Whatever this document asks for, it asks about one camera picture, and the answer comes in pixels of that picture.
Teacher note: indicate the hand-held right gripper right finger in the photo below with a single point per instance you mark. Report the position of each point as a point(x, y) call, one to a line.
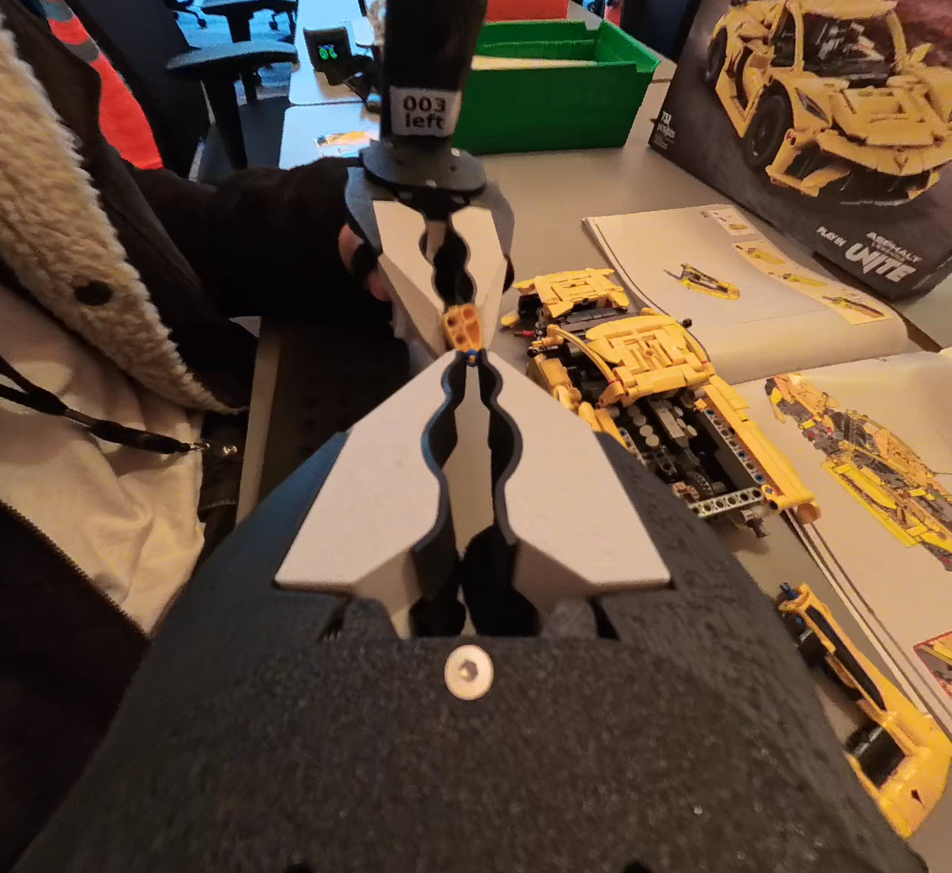
point(580, 508)

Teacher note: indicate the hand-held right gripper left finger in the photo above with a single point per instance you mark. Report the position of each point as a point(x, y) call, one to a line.
point(364, 508)

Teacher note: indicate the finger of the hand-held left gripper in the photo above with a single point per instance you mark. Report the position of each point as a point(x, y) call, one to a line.
point(491, 263)
point(405, 256)

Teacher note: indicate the yellow brick door panel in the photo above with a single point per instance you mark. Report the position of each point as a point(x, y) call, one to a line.
point(461, 326)

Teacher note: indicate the yellow brick car model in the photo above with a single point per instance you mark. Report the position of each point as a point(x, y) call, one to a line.
point(632, 352)

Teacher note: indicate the yellow brick subassembly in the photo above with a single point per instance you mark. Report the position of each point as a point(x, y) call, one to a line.
point(907, 761)

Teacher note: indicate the person's left forearm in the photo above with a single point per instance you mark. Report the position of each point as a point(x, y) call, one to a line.
point(260, 233)

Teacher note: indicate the grey desk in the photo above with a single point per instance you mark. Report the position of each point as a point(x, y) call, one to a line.
point(558, 181)

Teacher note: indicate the person's left hand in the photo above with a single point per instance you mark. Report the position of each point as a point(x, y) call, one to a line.
point(348, 245)

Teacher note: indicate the small black display device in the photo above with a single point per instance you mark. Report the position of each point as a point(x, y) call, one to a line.
point(329, 53)

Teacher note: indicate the black studded mat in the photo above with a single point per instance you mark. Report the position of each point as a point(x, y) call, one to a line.
point(335, 389)

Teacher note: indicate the yellow printed leaflet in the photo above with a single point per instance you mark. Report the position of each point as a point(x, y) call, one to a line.
point(343, 142)

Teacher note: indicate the green storage bin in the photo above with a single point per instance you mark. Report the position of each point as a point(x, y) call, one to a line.
point(550, 107)

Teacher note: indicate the open instruction booklet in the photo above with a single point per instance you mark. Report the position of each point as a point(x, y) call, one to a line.
point(669, 248)

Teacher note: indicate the orange striped traffic cone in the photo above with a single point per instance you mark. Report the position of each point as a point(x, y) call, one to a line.
point(111, 92)

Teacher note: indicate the dark toy car set box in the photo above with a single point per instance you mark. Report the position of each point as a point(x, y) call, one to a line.
point(818, 70)

